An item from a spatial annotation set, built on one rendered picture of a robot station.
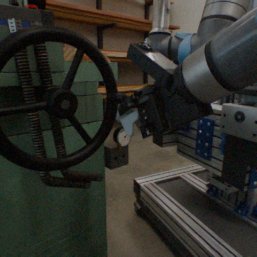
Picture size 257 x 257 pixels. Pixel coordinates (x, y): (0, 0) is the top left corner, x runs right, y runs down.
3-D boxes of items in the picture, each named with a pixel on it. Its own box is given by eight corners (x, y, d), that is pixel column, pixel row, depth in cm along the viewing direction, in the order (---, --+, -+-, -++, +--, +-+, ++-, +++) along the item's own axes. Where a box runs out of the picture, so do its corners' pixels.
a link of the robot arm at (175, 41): (195, 61, 103) (197, 29, 99) (167, 61, 108) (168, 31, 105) (198, 61, 113) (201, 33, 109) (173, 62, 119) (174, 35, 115)
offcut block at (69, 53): (76, 61, 64) (74, 47, 63) (61, 61, 62) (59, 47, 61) (73, 61, 68) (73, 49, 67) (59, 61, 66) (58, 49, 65)
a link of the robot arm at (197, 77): (196, 37, 27) (229, 44, 32) (170, 58, 31) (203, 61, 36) (218, 93, 26) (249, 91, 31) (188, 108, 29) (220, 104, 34)
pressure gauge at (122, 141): (117, 153, 72) (117, 129, 70) (111, 150, 75) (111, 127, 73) (132, 148, 76) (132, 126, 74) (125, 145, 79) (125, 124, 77)
